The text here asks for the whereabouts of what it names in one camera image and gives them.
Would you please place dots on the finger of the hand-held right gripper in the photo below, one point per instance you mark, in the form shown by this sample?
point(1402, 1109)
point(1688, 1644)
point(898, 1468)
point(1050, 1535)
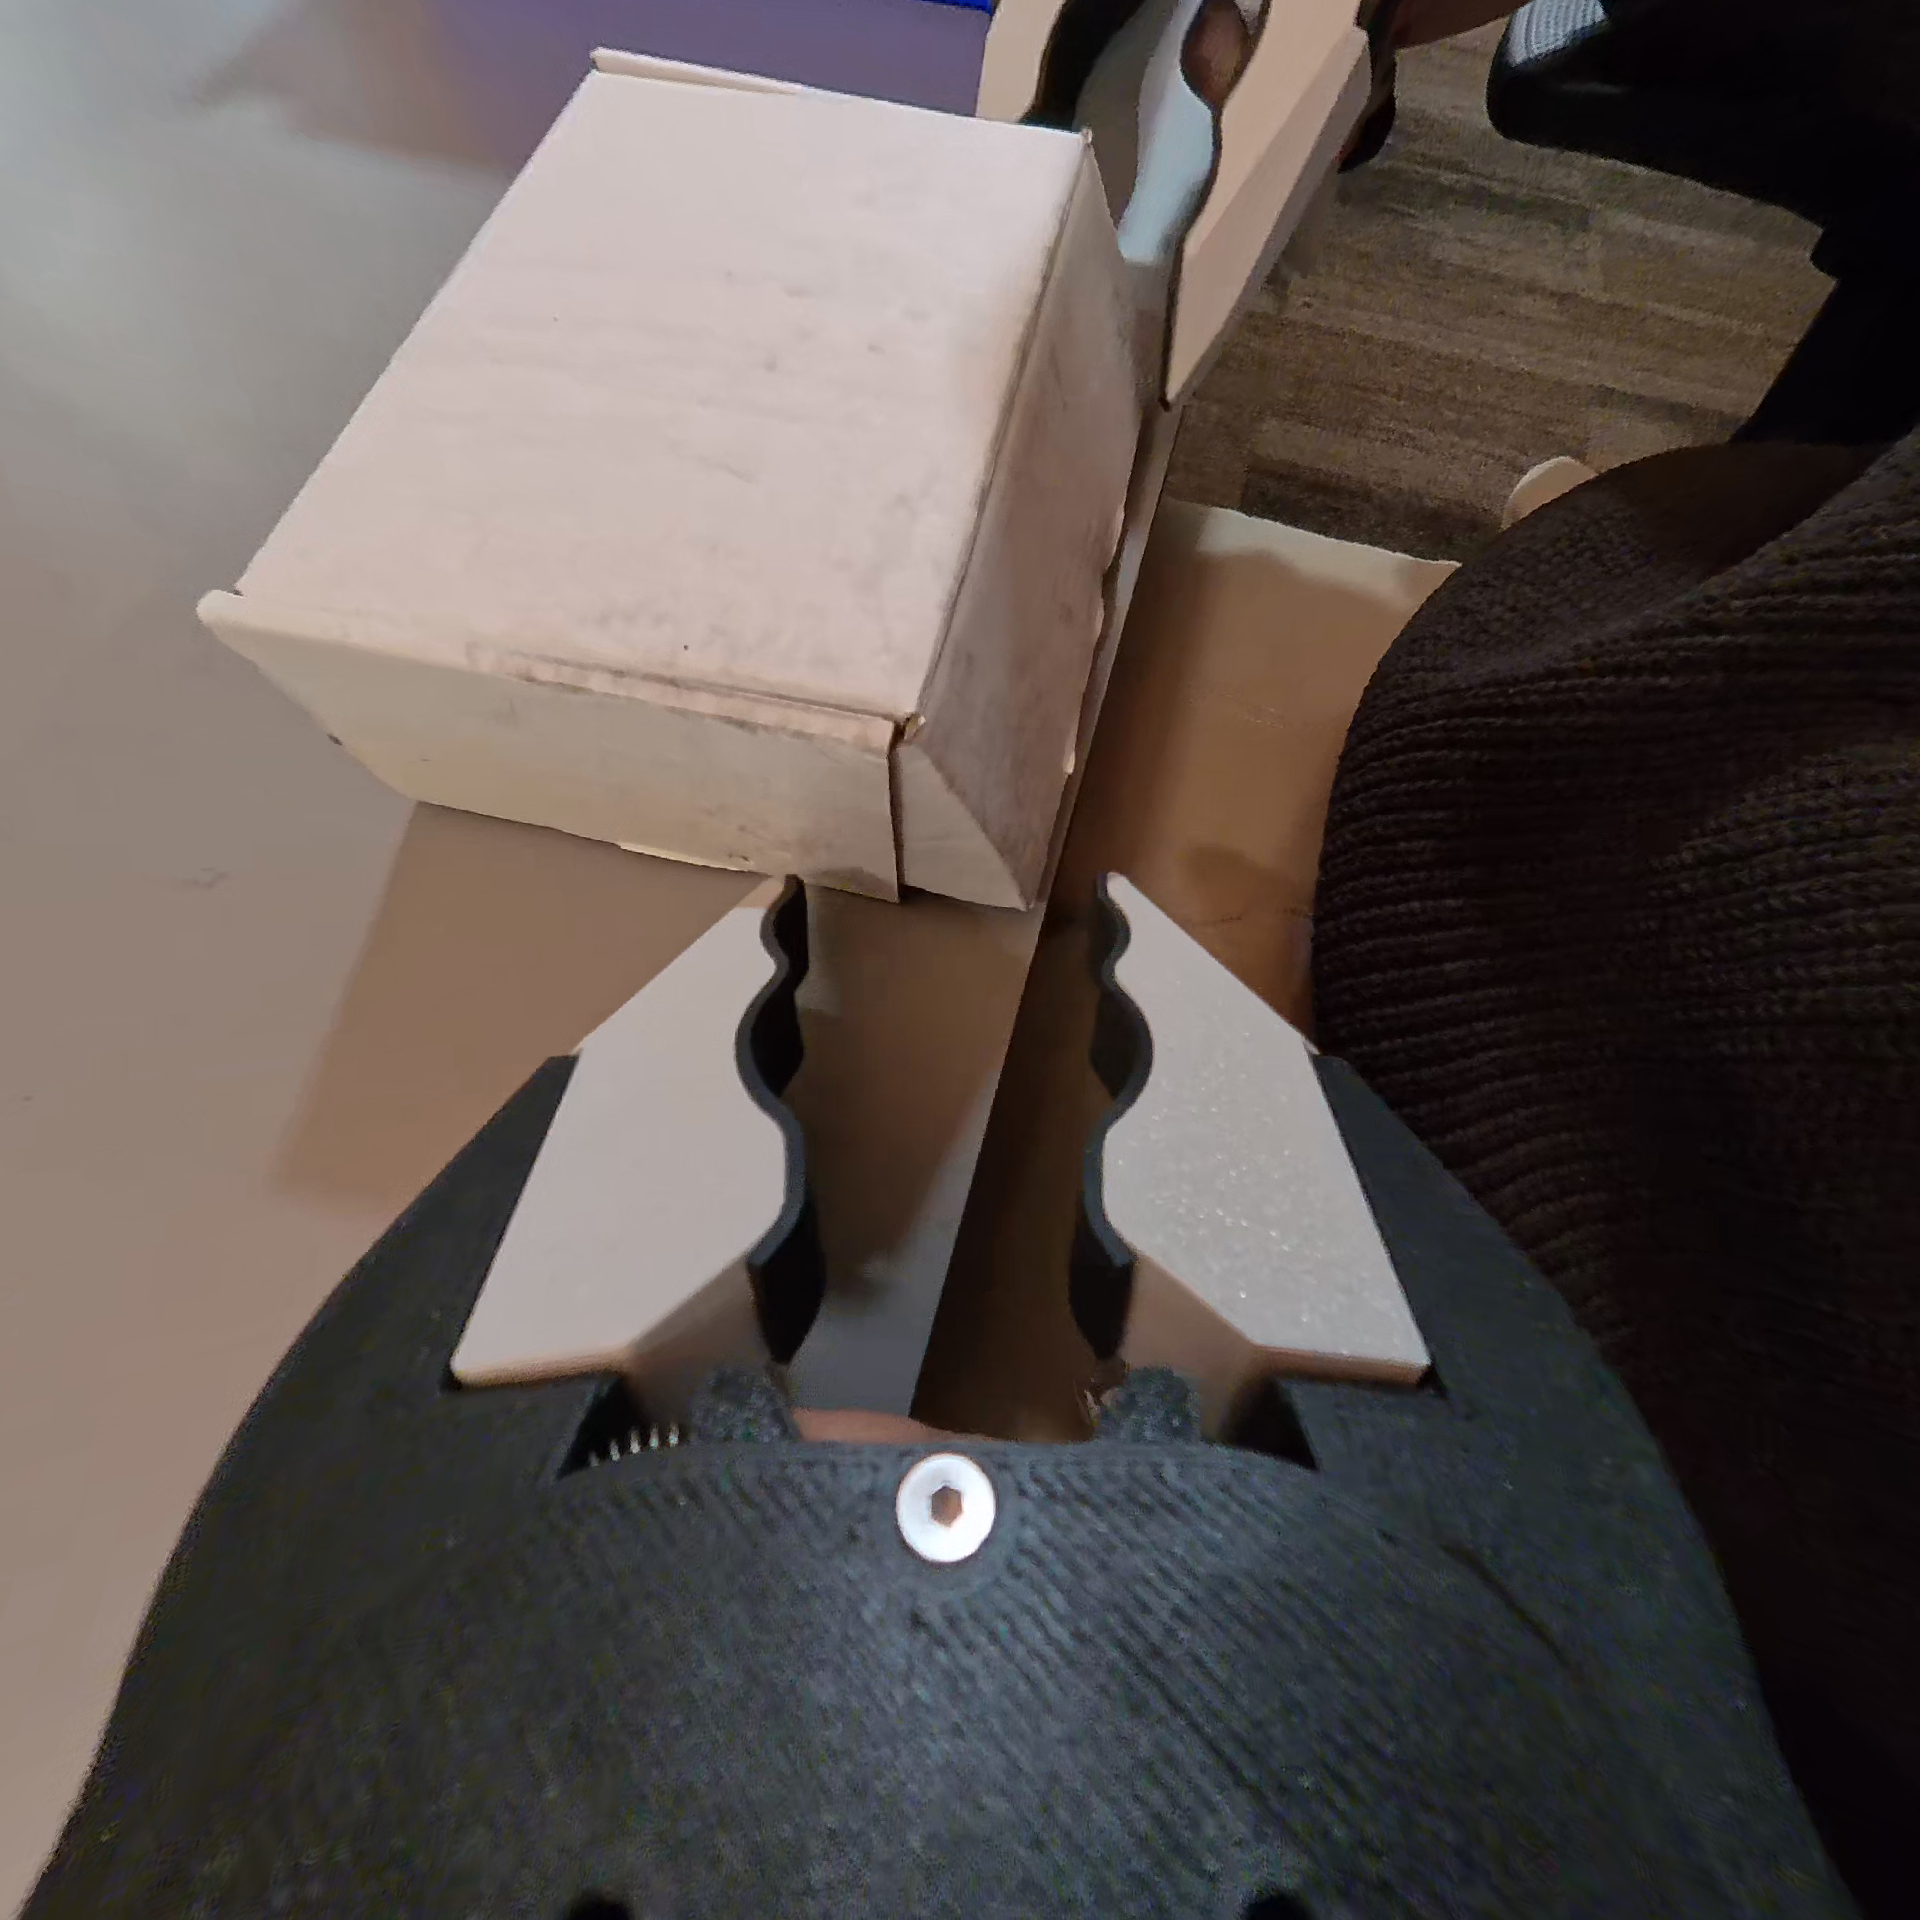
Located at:
point(1020, 61)
point(1291, 136)

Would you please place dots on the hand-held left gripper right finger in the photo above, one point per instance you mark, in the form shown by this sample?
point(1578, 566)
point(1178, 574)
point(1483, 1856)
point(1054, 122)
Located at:
point(1261, 1201)

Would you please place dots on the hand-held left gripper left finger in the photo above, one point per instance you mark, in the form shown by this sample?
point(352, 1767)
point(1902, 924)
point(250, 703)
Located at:
point(631, 1201)

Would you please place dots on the white mailer box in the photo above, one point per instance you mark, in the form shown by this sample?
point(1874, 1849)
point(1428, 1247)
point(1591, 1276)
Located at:
point(674, 421)

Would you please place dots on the grey desk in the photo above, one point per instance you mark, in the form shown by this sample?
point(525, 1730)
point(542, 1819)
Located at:
point(151, 450)

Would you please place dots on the person's right hand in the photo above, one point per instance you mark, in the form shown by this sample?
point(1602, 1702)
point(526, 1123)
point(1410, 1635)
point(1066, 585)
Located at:
point(1440, 15)

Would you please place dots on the small pale rounded object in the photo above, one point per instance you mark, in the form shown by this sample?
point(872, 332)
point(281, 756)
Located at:
point(1547, 488)

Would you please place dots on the person's black knit sweater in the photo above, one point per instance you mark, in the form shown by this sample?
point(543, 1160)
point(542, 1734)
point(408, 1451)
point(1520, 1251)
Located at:
point(1651, 977)

